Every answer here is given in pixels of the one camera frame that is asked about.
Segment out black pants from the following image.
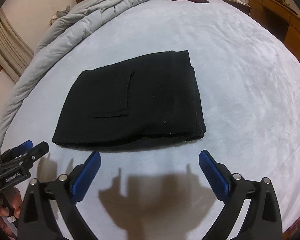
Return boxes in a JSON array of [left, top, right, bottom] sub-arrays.
[[52, 50, 206, 149]]

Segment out left hand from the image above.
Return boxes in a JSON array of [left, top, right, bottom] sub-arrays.
[[0, 187, 23, 240]]

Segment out white bed sheet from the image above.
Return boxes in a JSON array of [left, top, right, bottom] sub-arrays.
[[1, 0, 300, 239]]

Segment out beige curtain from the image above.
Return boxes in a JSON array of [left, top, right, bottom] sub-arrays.
[[0, 9, 33, 82]]

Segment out grey quilt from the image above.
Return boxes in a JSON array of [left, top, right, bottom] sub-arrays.
[[0, 0, 149, 153]]

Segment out wooden desk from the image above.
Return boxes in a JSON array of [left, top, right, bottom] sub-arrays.
[[248, 0, 300, 62]]

